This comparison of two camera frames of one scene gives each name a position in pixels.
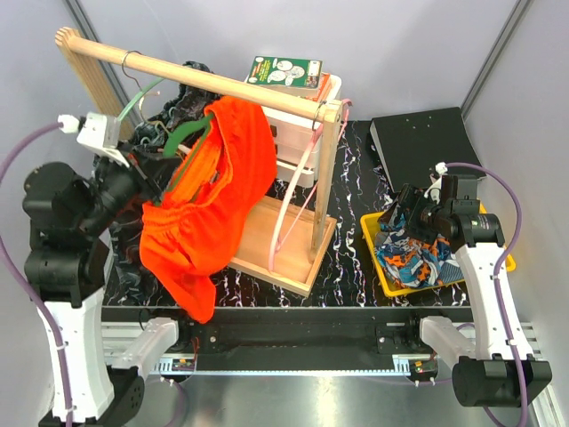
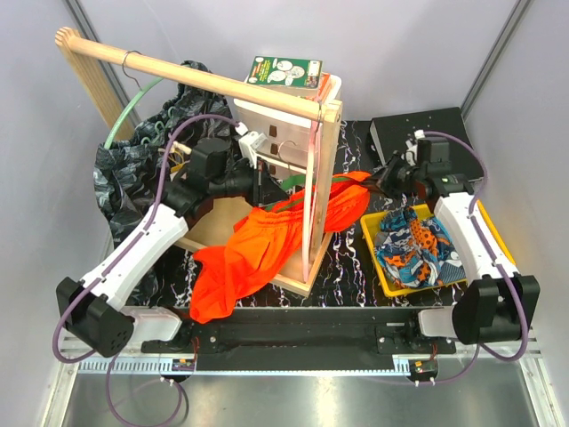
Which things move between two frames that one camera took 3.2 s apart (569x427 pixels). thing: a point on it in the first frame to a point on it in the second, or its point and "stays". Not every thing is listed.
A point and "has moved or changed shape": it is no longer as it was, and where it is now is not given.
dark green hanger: [202, 121] has moved or changed shape
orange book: [324, 86] stays
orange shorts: [216, 187] to [264, 238]
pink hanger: [315, 138] to [312, 190]
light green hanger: [132, 103] stays
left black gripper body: [118, 185] to [250, 181]
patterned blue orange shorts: [412, 261] stays
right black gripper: [412, 197] to [384, 183]
